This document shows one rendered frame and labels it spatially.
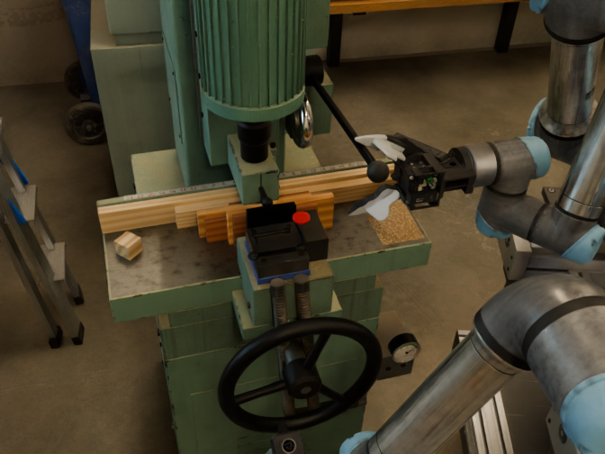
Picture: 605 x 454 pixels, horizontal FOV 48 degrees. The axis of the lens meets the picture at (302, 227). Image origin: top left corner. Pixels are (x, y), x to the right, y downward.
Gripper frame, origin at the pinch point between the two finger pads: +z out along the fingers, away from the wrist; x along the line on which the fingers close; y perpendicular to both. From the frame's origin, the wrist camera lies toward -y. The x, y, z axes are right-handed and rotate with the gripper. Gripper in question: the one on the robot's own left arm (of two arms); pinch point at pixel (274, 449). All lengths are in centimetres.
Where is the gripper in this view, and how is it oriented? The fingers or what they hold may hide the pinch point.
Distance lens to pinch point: 121.8
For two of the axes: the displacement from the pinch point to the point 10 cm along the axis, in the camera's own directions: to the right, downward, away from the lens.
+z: -2.6, -1.8, 9.5
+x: 9.6, -1.5, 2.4
